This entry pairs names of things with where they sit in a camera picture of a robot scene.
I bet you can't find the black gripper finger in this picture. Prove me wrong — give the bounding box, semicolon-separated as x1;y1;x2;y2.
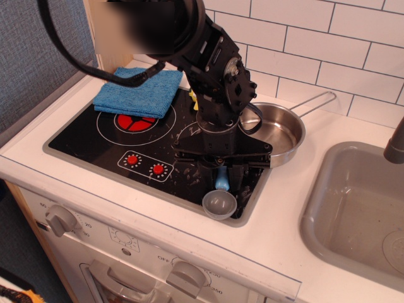
197;160;218;194
227;164;249;193

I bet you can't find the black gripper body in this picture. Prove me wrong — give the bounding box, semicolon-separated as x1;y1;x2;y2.
172;122;273;169

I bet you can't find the blue grey toy ladle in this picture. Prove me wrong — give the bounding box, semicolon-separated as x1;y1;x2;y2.
201;166;237;220

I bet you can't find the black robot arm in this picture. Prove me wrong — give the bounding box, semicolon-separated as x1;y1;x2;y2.
112;1;272;192

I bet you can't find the right red stove knob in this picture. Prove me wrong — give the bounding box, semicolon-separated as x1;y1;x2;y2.
152;164;165;175

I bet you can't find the red stove knob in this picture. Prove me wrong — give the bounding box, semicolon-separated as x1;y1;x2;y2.
126;155;139;166
152;164;165;175

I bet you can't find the left red stove knob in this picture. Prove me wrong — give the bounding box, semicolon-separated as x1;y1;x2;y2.
126;155;139;166

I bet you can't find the stainless steel pan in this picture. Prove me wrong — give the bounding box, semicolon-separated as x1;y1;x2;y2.
241;91;336;169

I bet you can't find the yellow white toy whisk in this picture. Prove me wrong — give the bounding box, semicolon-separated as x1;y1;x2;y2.
189;89;199;111

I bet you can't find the black toy stovetop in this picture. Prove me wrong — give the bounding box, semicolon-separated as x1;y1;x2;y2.
42;86;273;228

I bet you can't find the blue folded cloth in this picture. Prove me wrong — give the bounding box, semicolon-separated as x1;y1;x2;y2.
93;70;183;119

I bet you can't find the grey right oven knob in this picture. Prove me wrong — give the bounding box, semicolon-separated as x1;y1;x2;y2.
166;261;206;299

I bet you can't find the grey oven knob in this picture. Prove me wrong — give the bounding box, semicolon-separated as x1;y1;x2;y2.
45;205;77;237
166;261;206;299

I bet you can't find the grey sink basin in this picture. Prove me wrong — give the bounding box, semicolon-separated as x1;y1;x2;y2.
300;141;403;292

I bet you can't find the white toy oven front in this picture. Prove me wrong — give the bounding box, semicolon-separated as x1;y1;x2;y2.
21;189;266;302

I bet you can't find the grey left oven knob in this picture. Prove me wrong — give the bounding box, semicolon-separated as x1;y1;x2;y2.
45;205;77;237

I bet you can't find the grey faucet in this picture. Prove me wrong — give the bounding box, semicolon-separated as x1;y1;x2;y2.
383;118;404;164

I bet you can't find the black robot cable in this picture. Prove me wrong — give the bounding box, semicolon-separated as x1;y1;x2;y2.
37;0;167;88

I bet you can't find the wooden side post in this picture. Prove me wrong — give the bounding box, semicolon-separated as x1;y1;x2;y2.
82;0;133;73

